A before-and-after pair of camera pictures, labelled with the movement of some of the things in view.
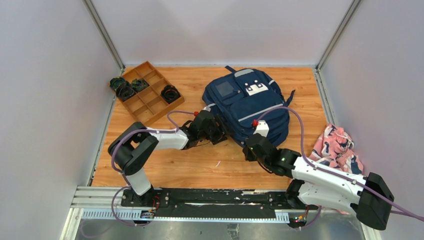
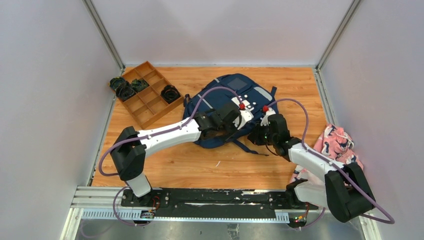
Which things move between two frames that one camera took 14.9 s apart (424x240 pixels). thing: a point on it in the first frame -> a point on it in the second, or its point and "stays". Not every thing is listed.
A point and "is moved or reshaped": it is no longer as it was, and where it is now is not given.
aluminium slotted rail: x=105 y=204 stays
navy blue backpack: x=239 y=97 is moved or reshaped
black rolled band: x=124 y=90 stays
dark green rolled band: x=115 y=82 stays
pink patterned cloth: x=335 y=151 stays
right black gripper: x=248 y=156 -> x=255 y=136
